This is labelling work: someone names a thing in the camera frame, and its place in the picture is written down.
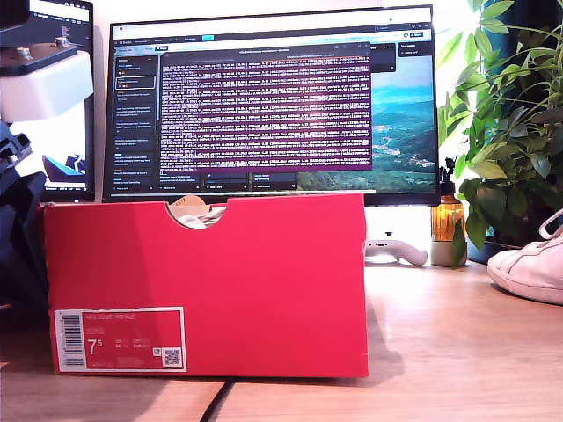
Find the black rectangular planter tray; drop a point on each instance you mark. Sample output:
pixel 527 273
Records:
pixel 477 255

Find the amber pump bottle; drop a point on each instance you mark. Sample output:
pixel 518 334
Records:
pixel 446 220

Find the green leafy potted plant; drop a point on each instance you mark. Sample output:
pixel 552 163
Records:
pixel 519 184

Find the white sneaker shoe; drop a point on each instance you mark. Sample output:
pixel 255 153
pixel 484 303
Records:
pixel 528 272
pixel 198 221

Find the black Huawei computer monitor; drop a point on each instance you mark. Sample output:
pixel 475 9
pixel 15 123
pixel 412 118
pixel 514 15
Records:
pixel 264 110

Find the white round bottle holder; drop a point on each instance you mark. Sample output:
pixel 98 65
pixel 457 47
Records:
pixel 442 255

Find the red shoebox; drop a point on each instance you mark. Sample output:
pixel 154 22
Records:
pixel 264 285

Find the white game controller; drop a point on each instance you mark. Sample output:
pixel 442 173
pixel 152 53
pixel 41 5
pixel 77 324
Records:
pixel 409 252

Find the white camera box with bracket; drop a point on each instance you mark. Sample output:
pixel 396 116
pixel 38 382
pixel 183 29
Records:
pixel 44 92

